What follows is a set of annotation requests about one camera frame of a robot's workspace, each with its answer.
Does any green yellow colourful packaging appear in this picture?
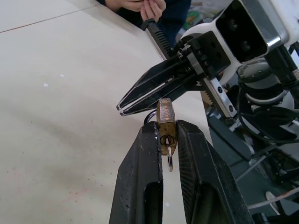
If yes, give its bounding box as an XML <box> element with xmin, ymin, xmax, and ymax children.
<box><xmin>185</xmin><ymin>7</ymin><xmax>217</xmax><ymax>30</ymax></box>

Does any person's bare hand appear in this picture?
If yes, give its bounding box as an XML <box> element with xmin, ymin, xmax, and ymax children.
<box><xmin>140</xmin><ymin>0</ymin><xmax>167</xmax><ymax>23</ymax></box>
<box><xmin>104</xmin><ymin>0</ymin><xmax>150</xmax><ymax>12</ymax></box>

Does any thin white cable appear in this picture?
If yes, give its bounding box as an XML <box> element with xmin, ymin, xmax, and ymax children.
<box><xmin>247</xmin><ymin>188</ymin><xmax>299</xmax><ymax>210</ymax></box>

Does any brass padlock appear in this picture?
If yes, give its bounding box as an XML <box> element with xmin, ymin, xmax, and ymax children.
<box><xmin>143</xmin><ymin>98</ymin><xmax>178</xmax><ymax>156</ymax></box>

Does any silver key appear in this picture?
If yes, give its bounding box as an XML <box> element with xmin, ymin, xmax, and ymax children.
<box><xmin>165</xmin><ymin>137</ymin><xmax>175</xmax><ymax>173</ymax></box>

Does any dark grey metal frame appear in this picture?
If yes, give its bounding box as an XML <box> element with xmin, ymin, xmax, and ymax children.
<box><xmin>205</xmin><ymin>109</ymin><xmax>299</xmax><ymax>224</ymax></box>

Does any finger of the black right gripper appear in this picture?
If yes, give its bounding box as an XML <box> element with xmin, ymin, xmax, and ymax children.
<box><xmin>116</xmin><ymin>57</ymin><xmax>191</xmax><ymax>111</ymax></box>
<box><xmin>119</xmin><ymin>72</ymin><xmax>204</xmax><ymax>117</ymax></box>

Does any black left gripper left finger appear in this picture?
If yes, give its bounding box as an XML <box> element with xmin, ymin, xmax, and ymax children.
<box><xmin>108</xmin><ymin>121</ymin><xmax>164</xmax><ymax>224</ymax></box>

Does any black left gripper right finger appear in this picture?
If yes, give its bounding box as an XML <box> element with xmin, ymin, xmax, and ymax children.
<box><xmin>176</xmin><ymin>119</ymin><xmax>254</xmax><ymax>224</ymax></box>

